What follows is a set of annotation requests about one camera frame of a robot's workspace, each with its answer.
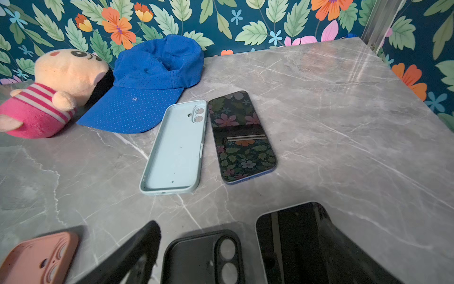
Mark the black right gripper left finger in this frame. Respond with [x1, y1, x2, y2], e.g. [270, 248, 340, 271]
[79, 221, 162, 284]

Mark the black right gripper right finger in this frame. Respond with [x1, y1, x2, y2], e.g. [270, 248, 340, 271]
[313, 202, 402, 284]

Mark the pink phone case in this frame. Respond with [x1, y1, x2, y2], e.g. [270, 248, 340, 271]
[1, 231, 79, 284]

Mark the black phone case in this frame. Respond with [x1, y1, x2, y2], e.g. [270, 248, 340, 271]
[161, 230, 245, 284]

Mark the light blue phone case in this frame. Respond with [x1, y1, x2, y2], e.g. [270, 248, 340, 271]
[140, 100, 209, 195]

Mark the silver-edged black smartphone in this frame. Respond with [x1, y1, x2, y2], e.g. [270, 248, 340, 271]
[256, 202, 330, 284]

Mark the blue-edged smartphone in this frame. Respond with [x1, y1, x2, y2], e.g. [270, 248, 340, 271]
[208, 91, 277, 185]

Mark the blue baseball cap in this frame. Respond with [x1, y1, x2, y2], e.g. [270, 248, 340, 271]
[77, 35, 204, 134]

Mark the pink plush pig toy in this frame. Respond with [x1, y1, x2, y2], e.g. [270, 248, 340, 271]
[1, 49, 114, 139]

